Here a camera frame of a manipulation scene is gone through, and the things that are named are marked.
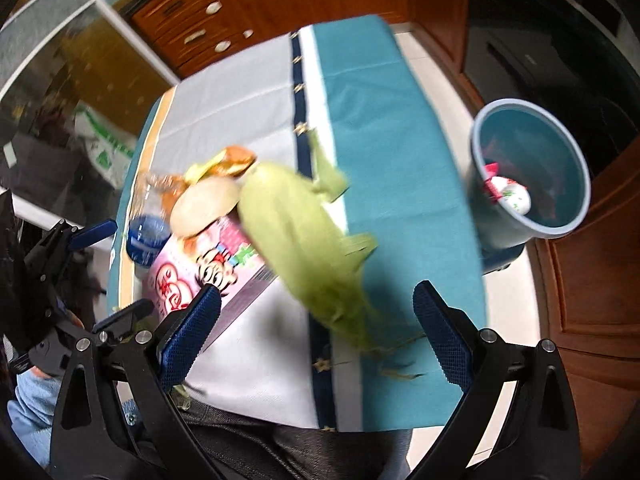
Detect green and white sack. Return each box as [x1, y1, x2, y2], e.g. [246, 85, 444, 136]
[72, 102, 136, 186]

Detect red snack packet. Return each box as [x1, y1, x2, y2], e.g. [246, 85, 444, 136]
[482, 137, 571, 223]

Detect person's grey trousers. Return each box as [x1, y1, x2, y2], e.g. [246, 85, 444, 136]
[135, 400, 416, 480]

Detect clear plastic bottle blue label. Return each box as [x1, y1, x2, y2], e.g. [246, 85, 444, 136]
[125, 172, 188, 267]

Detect blue plastic bin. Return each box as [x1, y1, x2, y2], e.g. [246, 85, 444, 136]
[467, 99, 592, 276]

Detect pale green corn husk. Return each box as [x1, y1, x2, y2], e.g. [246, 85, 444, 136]
[170, 382, 195, 411]
[237, 130, 426, 381]

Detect glass sliding door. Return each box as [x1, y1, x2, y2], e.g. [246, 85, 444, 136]
[0, 0, 178, 211]

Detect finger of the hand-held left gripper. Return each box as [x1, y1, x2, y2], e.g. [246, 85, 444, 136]
[47, 298, 155, 361]
[24, 219, 117, 281]

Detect black built-in oven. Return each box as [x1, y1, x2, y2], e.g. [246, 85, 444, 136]
[462, 0, 640, 171]

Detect person's left forearm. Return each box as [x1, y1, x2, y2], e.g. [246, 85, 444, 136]
[7, 372, 66, 466]

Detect teal and grey tablecloth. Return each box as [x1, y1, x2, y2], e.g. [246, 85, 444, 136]
[107, 12, 488, 433]

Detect pink snack box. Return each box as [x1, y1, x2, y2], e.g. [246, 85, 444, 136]
[142, 210, 281, 351]

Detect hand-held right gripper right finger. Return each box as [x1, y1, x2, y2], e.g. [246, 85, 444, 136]
[412, 280, 581, 480]

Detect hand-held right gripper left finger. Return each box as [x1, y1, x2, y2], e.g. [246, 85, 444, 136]
[50, 284, 223, 480]

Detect tan round bun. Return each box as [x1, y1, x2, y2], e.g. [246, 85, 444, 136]
[170, 177, 243, 239]

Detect white wrapper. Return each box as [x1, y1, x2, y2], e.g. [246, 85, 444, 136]
[482, 162, 532, 216]

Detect orange yellow snack wrapper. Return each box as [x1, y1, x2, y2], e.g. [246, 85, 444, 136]
[182, 145, 258, 183]

